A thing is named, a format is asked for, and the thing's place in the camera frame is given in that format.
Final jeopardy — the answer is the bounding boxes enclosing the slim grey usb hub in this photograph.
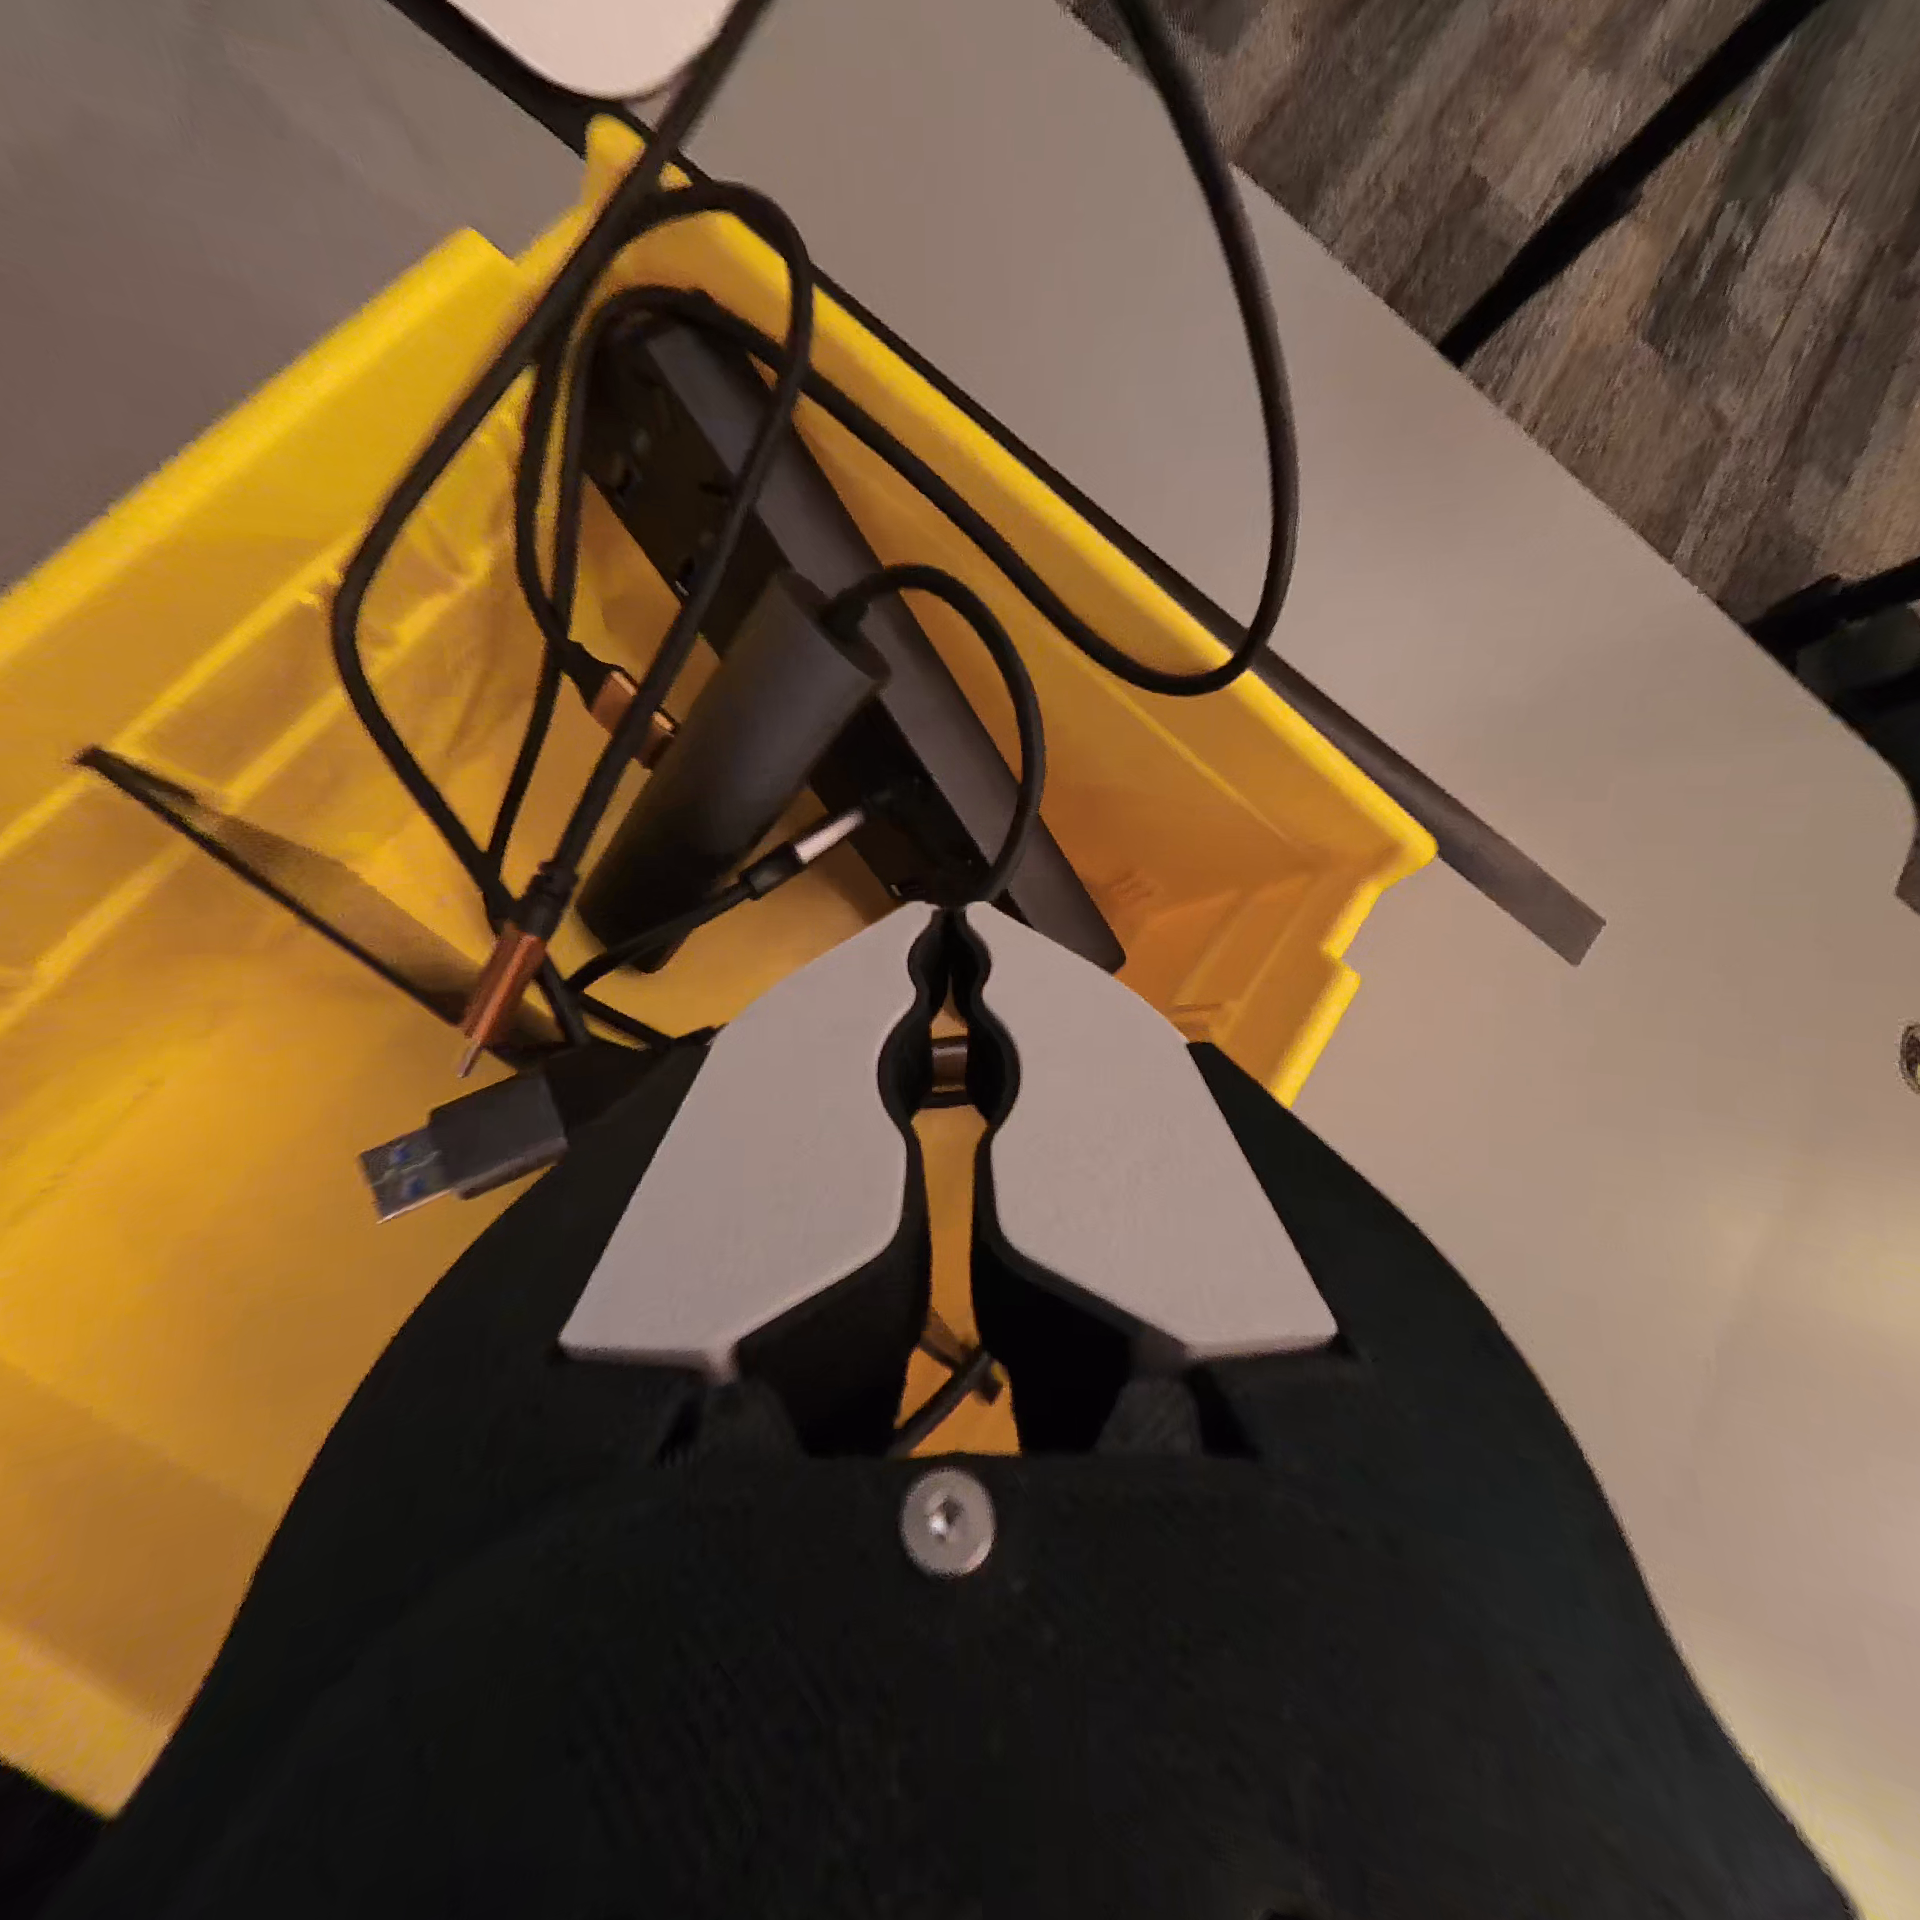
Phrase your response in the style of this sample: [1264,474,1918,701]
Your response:
[577,569,888,951]

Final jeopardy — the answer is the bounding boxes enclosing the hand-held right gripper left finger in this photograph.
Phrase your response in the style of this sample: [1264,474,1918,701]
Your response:
[558,907,945,1452]

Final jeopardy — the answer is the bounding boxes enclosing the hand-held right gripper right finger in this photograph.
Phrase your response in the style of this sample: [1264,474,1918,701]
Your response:
[951,910,1344,1452]

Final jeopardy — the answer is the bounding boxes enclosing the white document stand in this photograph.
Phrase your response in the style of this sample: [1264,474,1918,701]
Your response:
[450,0,753,106]

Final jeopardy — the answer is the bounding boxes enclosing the black cable orange plugs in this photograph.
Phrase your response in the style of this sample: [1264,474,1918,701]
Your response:
[329,0,819,1081]

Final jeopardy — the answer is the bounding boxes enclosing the black monitor stand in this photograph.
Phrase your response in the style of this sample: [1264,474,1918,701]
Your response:
[1438,0,1840,367]

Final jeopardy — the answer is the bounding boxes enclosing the yellow plastic bin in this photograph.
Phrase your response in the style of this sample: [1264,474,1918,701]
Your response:
[0,113,1440,1819]

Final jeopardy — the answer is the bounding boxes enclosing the thin black hub cable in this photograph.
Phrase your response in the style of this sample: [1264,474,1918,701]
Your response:
[358,563,1051,1226]

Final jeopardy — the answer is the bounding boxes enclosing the black usb cable metal plugs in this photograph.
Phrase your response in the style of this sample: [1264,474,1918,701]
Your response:
[562,802,1009,1461]

